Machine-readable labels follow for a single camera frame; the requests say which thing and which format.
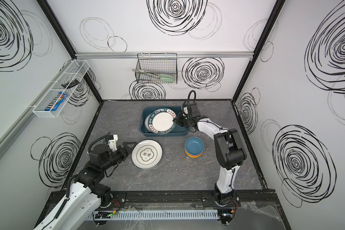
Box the white plate quatrefoil motif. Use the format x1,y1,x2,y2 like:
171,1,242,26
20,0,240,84
131,140,163,170

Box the teal rimmed white plate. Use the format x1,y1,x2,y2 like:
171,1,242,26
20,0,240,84
152,108,176,134

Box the white plate red characters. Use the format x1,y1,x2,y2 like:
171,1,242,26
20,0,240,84
144,114,155,133

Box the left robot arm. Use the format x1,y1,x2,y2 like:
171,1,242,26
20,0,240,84
35,133,137,230

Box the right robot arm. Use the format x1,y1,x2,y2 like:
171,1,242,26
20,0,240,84
174,101,247,206

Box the teal plastic bin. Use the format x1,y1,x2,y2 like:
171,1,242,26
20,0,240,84
140,106,188,137

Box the blue bowl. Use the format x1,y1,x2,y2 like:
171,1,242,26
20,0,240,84
185,137,205,154

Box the yellow bowl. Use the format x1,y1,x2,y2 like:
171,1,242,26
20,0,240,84
186,152,203,158

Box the green item in basket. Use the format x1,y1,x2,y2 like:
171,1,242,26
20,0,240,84
159,73,174,82

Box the metal tongs in basket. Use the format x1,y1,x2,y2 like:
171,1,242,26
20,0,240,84
132,69,160,79

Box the blue candy packet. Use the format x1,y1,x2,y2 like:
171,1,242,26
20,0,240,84
45,93,68,112

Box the black wire wall basket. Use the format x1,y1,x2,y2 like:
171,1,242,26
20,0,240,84
135,57,178,84

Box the white slotted cable duct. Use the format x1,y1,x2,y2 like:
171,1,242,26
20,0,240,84
86,209,219,221

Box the white wire wall shelf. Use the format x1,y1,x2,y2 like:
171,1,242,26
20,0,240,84
32,60,90,118

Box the left wall aluminium rail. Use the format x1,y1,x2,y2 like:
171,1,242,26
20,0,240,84
0,59,74,160

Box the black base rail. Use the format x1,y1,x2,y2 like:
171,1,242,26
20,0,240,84
45,189,282,208

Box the black corner frame post right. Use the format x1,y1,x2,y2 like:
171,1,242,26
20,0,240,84
232,0,286,102

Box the black corner frame post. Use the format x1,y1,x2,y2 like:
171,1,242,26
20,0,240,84
36,0,103,104
232,0,286,102

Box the black corner frame post left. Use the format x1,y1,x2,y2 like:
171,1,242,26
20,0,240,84
36,0,103,104

